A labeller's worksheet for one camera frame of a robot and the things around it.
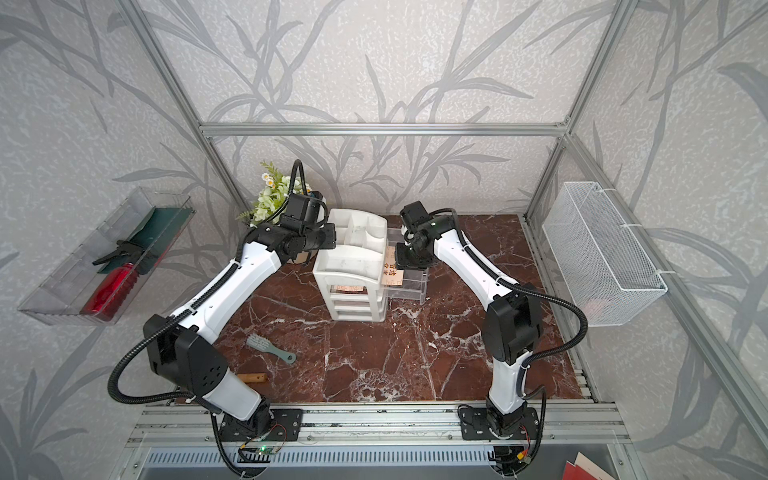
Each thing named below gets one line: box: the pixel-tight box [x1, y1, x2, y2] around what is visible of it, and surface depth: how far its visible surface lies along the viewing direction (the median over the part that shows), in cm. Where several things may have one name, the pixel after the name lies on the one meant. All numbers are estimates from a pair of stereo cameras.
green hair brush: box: [246, 334, 297, 364], surface depth 88 cm
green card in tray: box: [98, 207, 196, 274], surface depth 69 cm
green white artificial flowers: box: [236, 161, 312, 225], surface depth 86 cm
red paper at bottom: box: [562, 462, 596, 480], surface depth 69 cm
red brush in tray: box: [80, 263, 138, 321], surface depth 60 cm
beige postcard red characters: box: [381, 246, 404, 286], surface depth 86 cm
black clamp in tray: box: [92, 239, 159, 275], surface depth 66 cm
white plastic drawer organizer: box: [313, 208, 388, 322], surface depth 84 cm
